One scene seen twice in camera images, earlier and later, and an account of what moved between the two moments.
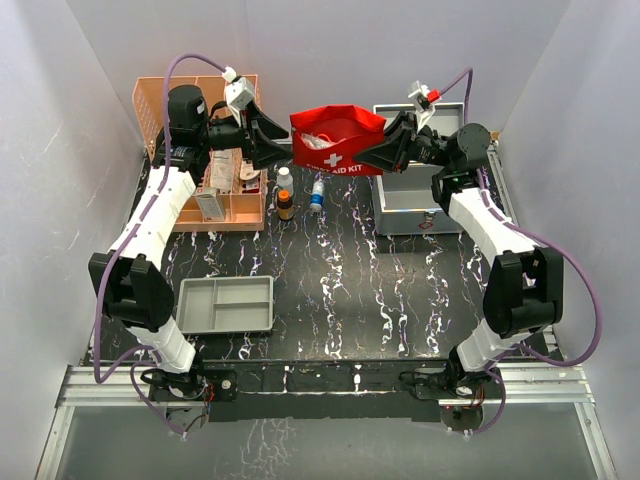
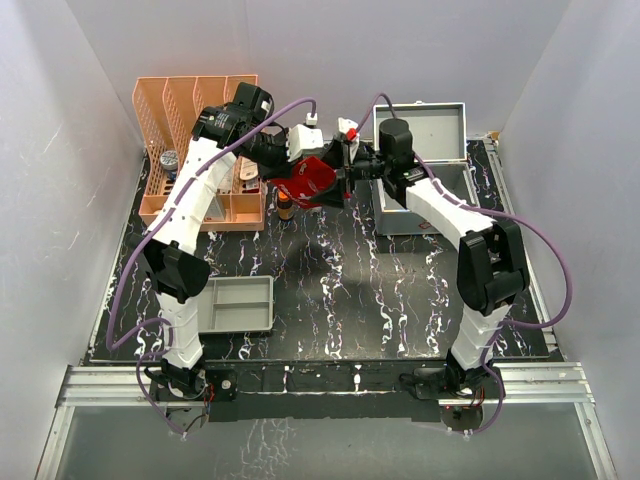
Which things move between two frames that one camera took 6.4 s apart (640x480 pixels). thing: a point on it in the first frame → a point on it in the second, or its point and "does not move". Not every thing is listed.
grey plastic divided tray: x=234 y=304 does not move
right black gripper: x=398 y=146 → x=333 y=197
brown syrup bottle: x=285 y=208 does not move
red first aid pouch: x=327 y=138 → x=309 y=178
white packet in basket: x=247 y=171 does not move
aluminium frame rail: x=527 y=384 does not move
